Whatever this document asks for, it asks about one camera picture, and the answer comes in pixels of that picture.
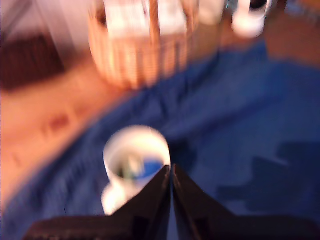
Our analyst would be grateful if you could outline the blue coffee capsule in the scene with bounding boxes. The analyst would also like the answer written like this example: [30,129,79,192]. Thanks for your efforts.
[136,158,167,181]

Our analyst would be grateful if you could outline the white mug with blue print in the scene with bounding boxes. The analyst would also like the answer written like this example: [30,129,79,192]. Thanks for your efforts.
[101,124,172,216]

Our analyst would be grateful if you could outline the small white round camera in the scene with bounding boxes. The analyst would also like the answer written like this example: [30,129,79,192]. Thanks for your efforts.
[231,0,273,38]

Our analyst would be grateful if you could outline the white insulated bottle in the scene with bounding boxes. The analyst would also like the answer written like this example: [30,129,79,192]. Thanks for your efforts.
[198,0,225,26]

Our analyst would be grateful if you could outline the coffee beans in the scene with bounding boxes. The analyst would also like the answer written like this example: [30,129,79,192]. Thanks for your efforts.
[0,34,65,92]

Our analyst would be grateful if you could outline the clear storage container white lid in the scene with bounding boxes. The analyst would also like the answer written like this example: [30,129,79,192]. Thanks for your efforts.
[0,0,76,92]

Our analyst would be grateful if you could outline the white paper sachets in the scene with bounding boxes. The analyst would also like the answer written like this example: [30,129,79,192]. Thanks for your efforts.
[104,0,188,38]

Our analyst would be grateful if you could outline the wicker basket with handle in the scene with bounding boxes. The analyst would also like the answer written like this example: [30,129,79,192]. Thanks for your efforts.
[87,0,201,91]

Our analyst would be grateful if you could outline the blue cloth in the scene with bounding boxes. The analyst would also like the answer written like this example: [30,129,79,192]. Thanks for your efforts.
[0,41,320,240]

